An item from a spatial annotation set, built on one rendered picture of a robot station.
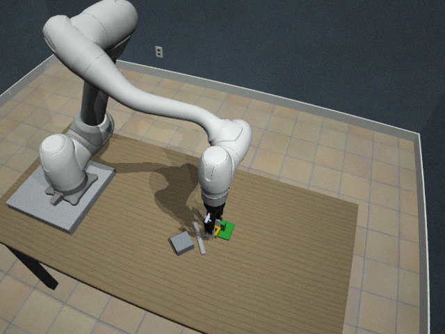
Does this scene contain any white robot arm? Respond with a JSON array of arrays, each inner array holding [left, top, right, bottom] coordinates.
[[39, 0, 252, 207]]

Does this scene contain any green square plate with square peg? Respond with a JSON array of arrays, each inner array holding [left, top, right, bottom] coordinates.
[[217, 220, 234, 241]]

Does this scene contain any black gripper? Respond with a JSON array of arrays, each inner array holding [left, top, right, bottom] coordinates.
[[202, 203, 225, 239]]

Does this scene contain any grey flat bar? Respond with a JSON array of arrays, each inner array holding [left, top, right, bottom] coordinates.
[[193, 222, 206, 255]]

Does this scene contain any yellow square nut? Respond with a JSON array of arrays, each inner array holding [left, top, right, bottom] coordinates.
[[214, 225, 221, 239]]

